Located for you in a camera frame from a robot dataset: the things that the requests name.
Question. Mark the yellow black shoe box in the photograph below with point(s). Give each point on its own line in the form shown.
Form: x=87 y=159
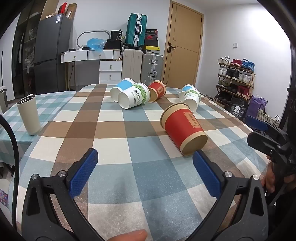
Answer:
x=151 y=49

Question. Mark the small red paper cup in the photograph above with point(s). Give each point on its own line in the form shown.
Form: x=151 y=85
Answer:
x=157 y=90

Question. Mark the black red shoe box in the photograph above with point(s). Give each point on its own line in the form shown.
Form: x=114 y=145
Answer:
x=151 y=38

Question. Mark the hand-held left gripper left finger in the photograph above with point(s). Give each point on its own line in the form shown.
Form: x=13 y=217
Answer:
x=84 y=171

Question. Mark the white drawer cabinet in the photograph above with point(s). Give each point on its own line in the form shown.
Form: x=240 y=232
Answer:
x=110 y=71

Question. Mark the small blue white paper cup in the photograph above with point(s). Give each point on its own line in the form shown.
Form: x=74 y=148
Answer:
x=187 y=87

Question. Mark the white suitcase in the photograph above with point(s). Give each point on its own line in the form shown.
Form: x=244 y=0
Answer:
x=131 y=66

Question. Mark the teal suitcase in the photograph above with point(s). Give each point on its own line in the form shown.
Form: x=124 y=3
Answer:
x=136 y=30

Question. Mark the person's right hand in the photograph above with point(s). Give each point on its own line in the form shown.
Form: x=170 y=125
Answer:
x=268 y=179

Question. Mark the white dressing table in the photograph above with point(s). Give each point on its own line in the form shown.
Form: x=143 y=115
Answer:
x=87 y=55

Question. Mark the person's left hand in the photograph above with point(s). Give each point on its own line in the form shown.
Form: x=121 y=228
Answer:
x=129 y=236

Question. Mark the large white green paper cup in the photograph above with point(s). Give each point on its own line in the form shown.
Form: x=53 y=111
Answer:
x=134 y=96

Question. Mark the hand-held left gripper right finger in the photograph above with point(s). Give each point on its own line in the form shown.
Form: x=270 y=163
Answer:
x=207 y=176

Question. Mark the cream insulated tumbler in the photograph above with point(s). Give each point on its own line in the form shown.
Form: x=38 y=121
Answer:
x=29 y=115

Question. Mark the rows of shoes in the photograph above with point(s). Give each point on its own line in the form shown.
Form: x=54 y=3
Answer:
x=235 y=74

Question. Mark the teal checked tablecloth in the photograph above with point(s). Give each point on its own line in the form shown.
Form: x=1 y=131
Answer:
x=13 y=139

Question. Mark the grey chair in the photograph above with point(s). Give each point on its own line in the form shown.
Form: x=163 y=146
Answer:
x=2 y=97

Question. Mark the purple bag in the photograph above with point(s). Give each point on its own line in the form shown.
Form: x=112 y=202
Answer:
x=256 y=104

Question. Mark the dark grey refrigerator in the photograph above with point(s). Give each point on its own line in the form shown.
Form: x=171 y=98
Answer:
x=52 y=53

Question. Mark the wooden door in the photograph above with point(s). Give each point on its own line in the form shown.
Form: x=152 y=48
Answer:
x=185 y=41

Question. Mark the silver suitcase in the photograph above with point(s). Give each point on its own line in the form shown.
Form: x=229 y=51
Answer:
x=151 y=68

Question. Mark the wooden shoe rack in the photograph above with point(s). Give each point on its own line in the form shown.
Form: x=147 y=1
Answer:
x=252 y=80

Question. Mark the brown cardboard box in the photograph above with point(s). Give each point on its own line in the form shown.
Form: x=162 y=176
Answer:
x=72 y=10

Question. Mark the small white green paper cup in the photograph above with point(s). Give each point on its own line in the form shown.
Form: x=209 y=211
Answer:
x=190 y=98

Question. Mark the black glass cabinet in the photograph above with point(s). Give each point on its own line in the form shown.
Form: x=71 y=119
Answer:
x=24 y=51

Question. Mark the brown blue checked tablecloth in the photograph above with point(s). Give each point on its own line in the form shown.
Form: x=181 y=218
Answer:
x=129 y=143

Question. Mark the blue plastic bag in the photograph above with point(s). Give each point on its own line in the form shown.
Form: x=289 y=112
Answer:
x=96 y=44

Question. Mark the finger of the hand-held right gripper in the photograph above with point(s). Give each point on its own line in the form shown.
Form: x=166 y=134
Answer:
x=256 y=122
x=260 y=141

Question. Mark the black printed bag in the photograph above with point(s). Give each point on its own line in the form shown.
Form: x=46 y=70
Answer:
x=238 y=107

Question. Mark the woven basket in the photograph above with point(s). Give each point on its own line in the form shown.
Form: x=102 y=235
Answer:
x=269 y=118

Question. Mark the large red paper cup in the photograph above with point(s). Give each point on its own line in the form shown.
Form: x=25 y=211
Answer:
x=185 y=129

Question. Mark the large blue white paper cup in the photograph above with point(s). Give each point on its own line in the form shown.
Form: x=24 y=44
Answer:
x=122 y=87

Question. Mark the oval white mirror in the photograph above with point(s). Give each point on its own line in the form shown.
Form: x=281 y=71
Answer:
x=79 y=37

